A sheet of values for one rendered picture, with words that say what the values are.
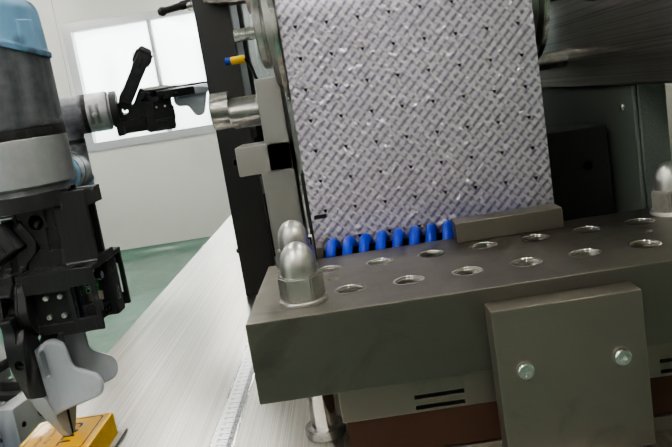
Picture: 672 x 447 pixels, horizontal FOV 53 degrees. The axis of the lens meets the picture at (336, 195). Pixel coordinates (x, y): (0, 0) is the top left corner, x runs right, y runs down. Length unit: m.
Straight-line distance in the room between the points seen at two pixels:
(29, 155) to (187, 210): 5.90
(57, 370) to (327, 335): 0.24
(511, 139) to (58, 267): 0.42
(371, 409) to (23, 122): 0.34
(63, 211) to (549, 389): 0.39
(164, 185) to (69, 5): 1.82
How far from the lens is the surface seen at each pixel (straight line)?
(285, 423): 0.62
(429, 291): 0.48
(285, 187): 0.73
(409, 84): 0.65
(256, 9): 0.68
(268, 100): 0.72
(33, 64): 0.58
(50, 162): 0.57
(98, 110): 1.35
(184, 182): 6.42
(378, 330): 0.47
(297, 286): 0.48
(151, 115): 1.35
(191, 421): 0.67
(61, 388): 0.62
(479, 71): 0.66
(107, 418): 0.67
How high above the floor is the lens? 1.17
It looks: 8 degrees down
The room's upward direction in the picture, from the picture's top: 9 degrees counter-clockwise
